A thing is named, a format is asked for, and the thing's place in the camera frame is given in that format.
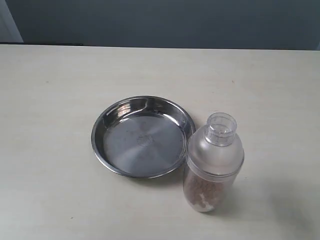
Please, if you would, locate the clear plastic shaker bottle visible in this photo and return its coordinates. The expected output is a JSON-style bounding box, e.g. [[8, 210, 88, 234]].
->
[[183, 112, 245, 213]]

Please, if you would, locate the round stainless steel plate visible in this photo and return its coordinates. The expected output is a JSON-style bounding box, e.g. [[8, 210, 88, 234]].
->
[[91, 95, 196, 179]]

